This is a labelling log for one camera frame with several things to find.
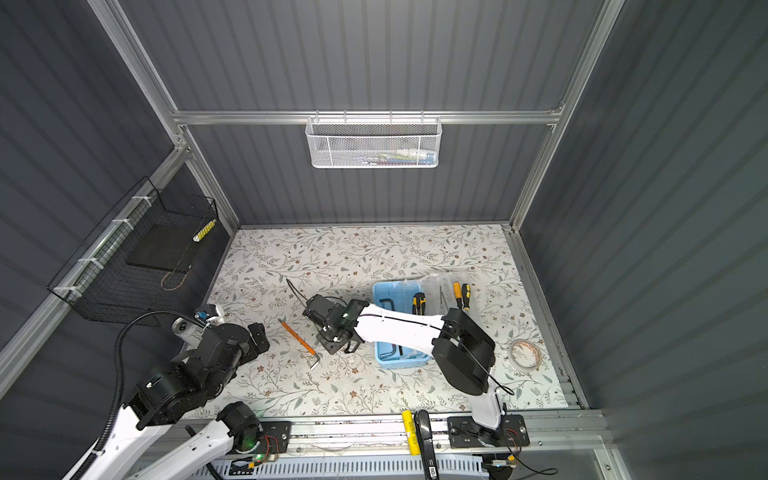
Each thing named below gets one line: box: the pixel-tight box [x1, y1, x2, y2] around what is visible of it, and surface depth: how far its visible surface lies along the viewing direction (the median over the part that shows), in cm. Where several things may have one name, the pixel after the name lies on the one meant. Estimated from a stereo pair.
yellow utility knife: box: [412, 292, 426, 315], surface depth 91 cm
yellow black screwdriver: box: [462, 283, 471, 311], surface depth 88 cm
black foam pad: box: [126, 224, 201, 273], surface depth 79 cm
